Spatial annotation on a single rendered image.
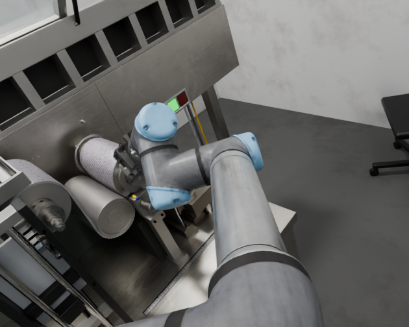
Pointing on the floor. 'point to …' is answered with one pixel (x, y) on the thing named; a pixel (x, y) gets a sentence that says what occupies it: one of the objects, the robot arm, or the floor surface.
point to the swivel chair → (404, 132)
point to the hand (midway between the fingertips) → (137, 177)
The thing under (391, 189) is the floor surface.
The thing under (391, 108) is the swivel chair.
